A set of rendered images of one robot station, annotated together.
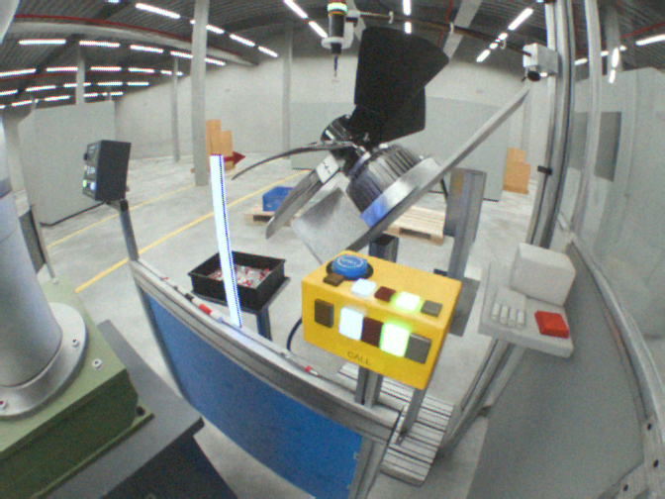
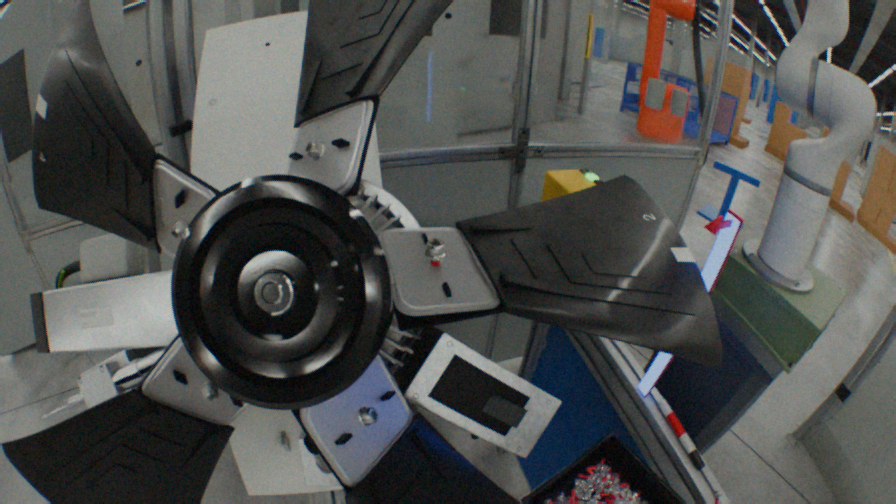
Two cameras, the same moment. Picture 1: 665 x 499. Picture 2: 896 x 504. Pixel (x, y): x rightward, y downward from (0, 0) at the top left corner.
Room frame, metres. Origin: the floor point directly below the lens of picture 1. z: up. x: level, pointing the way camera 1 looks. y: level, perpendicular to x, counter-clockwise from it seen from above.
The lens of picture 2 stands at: (0.88, 0.14, 1.34)
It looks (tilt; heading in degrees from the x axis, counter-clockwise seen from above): 35 degrees down; 221
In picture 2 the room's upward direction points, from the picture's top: 3 degrees clockwise
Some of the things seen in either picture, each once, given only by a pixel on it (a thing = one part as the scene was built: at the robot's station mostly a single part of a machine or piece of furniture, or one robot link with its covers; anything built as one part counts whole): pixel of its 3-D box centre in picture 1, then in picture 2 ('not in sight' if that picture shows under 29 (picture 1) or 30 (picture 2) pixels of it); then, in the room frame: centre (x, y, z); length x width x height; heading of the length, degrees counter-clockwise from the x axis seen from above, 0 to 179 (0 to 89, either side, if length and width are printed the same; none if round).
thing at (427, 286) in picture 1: (380, 317); (584, 212); (0.27, -0.06, 1.02); 0.16 x 0.10 x 0.11; 59
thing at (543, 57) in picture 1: (541, 59); not in sight; (0.77, -0.62, 1.53); 0.10 x 0.07 x 0.09; 94
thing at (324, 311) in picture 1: (324, 313); not in sight; (0.25, 0.01, 1.04); 0.02 x 0.01 x 0.03; 59
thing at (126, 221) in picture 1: (128, 231); not in sight; (0.70, 0.64, 0.96); 0.03 x 0.03 x 0.20; 59
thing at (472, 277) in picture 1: (451, 297); not in sight; (0.75, -0.40, 0.73); 0.15 x 0.09 x 0.22; 59
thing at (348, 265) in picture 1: (349, 266); not in sight; (0.29, -0.02, 1.08); 0.04 x 0.04 x 0.02
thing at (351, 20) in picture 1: (340, 28); not in sight; (0.73, 0.00, 1.49); 0.09 x 0.07 x 0.10; 94
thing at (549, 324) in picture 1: (552, 323); not in sight; (0.41, -0.52, 0.87); 0.08 x 0.08 x 0.02; 68
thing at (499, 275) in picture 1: (524, 302); not in sight; (0.54, -0.52, 0.85); 0.36 x 0.24 x 0.03; 149
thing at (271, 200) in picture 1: (282, 198); not in sight; (3.82, 0.70, 0.25); 0.60 x 0.41 x 0.22; 173
